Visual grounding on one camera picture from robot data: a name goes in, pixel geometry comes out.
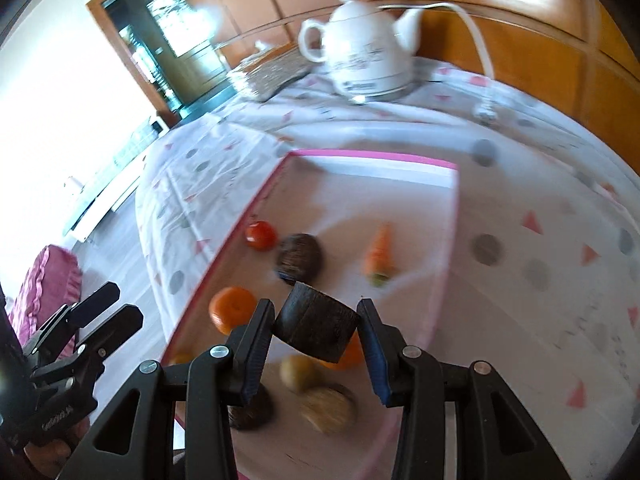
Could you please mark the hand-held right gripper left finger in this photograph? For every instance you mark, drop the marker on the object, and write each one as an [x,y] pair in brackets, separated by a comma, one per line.
[256,360]

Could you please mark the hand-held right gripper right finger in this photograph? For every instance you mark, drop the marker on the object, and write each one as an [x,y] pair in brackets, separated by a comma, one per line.
[375,360]

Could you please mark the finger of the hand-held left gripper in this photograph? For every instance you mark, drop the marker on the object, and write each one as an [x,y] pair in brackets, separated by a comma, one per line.
[117,327]
[97,302]

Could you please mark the large orange tangerine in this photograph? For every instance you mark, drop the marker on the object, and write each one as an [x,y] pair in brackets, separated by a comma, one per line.
[350,357]

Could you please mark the small yellow potato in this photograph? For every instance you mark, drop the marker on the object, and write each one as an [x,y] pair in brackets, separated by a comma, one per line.
[180,359]
[297,372]

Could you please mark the small orange tangerine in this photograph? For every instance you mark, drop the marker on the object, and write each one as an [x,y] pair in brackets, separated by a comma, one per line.
[230,310]

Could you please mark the orange carrot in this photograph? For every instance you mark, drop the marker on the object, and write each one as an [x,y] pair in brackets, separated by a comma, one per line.
[380,255]

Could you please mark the red tomato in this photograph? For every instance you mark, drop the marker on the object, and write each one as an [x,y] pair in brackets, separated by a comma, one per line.
[260,235]

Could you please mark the pink rectangular tray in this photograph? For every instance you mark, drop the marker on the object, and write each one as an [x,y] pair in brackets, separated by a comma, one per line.
[350,200]

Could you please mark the person's left hand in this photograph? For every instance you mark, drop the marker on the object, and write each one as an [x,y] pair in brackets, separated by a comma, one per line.
[50,460]

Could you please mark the pink ruffled cushion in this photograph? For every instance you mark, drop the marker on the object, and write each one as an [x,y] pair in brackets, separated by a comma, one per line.
[45,275]

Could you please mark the white low cabinet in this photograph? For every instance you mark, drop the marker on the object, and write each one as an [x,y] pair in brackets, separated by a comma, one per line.
[95,215]

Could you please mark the wooden glass door cabinet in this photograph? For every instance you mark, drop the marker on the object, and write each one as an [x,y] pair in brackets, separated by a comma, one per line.
[170,35]

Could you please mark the silver patterned tissue box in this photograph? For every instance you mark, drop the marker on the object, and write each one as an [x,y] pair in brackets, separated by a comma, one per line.
[270,75]

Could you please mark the white ceramic electric kettle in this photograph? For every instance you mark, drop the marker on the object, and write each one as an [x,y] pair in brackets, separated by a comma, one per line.
[365,35]

